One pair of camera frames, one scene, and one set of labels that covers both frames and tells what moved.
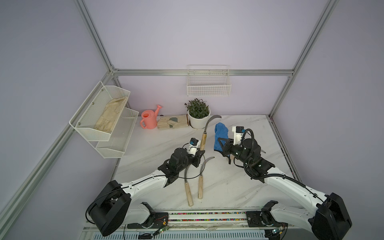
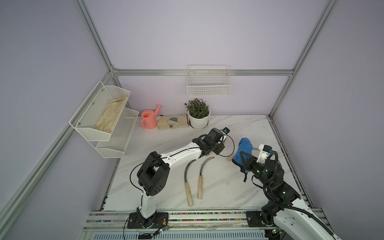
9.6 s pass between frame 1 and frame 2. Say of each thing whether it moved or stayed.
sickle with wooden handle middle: stayed
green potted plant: stayed
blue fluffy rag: moved
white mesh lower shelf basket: stayed
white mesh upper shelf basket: stayed
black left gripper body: moved
